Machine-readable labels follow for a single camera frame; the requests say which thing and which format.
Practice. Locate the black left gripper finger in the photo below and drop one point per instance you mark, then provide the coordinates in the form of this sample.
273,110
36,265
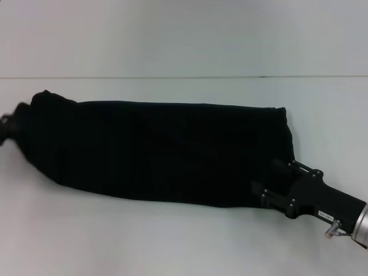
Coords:
5,129

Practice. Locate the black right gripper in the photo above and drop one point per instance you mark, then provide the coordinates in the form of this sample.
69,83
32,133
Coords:
322,201

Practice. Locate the black T-shirt with FREE print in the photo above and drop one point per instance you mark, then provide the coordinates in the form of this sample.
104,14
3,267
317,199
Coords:
161,152

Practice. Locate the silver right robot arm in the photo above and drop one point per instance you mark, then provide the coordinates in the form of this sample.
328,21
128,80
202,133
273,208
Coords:
361,224

